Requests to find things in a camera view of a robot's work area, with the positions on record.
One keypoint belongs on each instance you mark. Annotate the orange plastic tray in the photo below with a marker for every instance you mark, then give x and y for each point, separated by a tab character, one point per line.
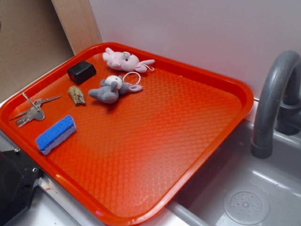
126	161

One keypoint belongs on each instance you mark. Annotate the grey plush elephant toy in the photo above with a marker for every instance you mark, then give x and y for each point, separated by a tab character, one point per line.
113	87

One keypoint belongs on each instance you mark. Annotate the pink plush bunny toy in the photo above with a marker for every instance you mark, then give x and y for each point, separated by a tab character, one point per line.
125	61

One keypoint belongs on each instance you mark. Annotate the small brown wood piece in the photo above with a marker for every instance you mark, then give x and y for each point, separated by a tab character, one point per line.
76	95

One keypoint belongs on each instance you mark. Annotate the black rectangular box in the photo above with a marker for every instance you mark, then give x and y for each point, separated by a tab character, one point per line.
81	72

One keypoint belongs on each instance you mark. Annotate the blue white sponge block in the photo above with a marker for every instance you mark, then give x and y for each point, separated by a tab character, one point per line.
56	134

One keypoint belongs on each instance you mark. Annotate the grey plastic sink basin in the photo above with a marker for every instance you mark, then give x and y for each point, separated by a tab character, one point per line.
234	188

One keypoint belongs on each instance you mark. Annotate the light wooden board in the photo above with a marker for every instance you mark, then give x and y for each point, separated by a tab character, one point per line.
78	22

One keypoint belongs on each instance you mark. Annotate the grey toy faucet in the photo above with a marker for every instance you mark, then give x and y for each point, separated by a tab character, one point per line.
279	107

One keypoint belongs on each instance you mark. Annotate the silver keys on ring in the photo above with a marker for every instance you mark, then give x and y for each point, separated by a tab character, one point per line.
33	113

